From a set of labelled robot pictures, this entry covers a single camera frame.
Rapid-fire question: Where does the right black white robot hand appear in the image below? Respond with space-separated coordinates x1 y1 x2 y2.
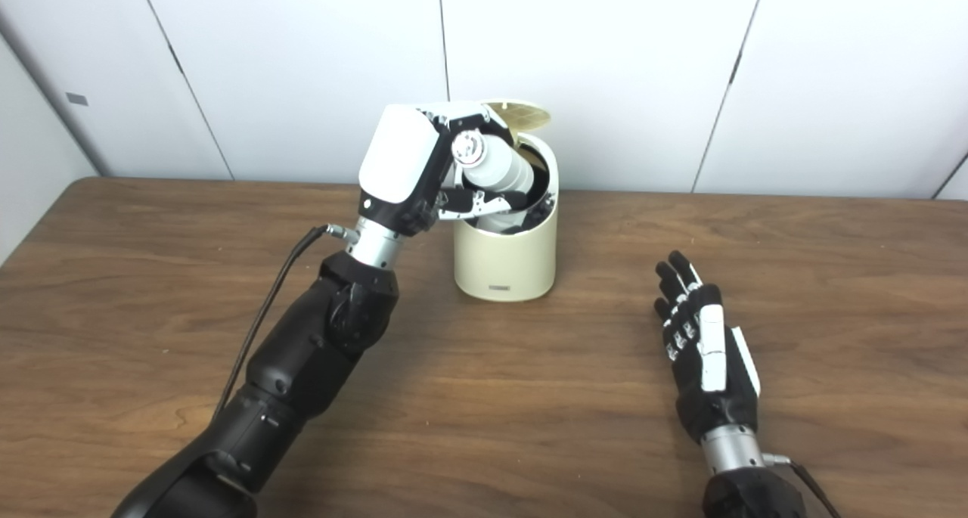
654 250 762 445

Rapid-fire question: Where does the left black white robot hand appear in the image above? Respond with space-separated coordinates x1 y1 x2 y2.
358 102 530 237

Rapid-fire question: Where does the small white plastic bottle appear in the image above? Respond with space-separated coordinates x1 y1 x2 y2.
451 129 535 235

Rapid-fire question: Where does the cream round bin lid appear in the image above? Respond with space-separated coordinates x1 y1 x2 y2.
484 100 551 147

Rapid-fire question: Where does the cream-colored round bin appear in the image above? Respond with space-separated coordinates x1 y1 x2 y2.
452 132 560 303

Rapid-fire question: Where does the black bin liner bag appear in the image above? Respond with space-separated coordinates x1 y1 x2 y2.
518 144 557 235

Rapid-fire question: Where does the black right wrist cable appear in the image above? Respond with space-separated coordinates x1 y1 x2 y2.
762 452 844 518

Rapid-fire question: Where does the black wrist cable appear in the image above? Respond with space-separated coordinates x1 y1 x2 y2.
212 224 360 420
762 452 844 518

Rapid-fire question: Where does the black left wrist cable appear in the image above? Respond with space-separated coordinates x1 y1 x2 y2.
212 224 360 420

